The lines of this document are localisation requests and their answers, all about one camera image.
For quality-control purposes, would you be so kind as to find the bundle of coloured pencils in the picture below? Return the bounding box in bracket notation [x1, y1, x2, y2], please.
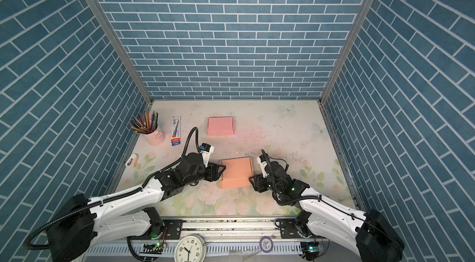
[130, 111, 158, 134]

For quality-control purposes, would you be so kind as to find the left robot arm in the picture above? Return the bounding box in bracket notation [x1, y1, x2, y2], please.
[23, 151, 226, 262]

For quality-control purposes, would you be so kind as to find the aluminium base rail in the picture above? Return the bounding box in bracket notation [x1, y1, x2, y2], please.
[64, 215, 394, 262]

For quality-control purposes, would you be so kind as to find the purple tape roll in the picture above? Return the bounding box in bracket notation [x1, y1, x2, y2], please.
[259, 236, 273, 254]

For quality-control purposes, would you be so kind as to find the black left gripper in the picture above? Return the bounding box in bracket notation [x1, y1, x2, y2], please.
[183, 161, 228, 188]

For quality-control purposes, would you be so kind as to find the white round object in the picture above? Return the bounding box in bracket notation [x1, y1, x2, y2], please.
[126, 153, 139, 168]

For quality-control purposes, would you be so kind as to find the pink cardboard box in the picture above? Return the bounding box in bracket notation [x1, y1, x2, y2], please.
[207, 117, 235, 137]

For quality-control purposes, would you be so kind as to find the pink metal pencil bucket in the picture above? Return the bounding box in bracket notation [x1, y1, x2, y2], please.
[142, 125, 166, 146]

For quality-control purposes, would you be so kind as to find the white blue pencil box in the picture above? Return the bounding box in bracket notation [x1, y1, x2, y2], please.
[171, 116, 181, 146]

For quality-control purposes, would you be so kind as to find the tan cardboard box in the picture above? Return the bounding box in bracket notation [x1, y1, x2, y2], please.
[218, 157, 254, 189]

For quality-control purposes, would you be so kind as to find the black corrugated cable conduit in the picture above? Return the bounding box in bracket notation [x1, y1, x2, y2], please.
[23, 126, 201, 251]

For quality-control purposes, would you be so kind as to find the white wall clock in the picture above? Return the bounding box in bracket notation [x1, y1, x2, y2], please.
[174, 234, 206, 262]

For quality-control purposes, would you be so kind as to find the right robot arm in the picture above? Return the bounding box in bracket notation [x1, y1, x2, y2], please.
[249, 154, 405, 262]

